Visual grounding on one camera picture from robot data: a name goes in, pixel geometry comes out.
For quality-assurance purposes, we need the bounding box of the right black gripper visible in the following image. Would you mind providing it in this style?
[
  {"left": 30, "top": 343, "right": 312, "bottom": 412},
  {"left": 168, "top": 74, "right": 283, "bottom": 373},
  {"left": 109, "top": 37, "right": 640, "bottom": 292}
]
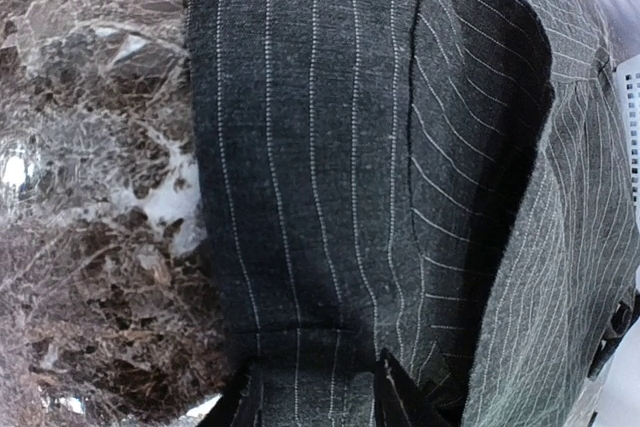
[{"left": 588, "top": 291, "right": 639, "bottom": 380}]

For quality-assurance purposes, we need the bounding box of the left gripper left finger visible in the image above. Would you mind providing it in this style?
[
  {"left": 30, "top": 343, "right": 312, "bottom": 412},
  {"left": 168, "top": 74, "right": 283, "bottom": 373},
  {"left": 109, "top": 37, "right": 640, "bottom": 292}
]
[{"left": 197, "top": 361, "right": 263, "bottom": 427}]

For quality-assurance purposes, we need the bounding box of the white plastic laundry basket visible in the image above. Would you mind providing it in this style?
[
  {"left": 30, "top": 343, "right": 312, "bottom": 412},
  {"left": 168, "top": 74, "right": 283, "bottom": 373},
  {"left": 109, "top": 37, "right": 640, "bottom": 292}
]
[{"left": 613, "top": 49, "right": 640, "bottom": 208}]

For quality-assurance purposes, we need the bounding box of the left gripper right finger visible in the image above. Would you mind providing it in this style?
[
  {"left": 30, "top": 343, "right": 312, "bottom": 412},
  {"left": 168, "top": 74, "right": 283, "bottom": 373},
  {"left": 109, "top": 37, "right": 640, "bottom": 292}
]
[{"left": 374, "top": 349, "right": 451, "bottom": 427}]

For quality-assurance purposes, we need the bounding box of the black pinstriped long sleeve shirt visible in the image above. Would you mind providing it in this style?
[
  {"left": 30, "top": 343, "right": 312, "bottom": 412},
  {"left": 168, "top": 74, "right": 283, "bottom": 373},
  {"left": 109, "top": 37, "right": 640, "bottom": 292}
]
[{"left": 187, "top": 0, "right": 639, "bottom": 426}]

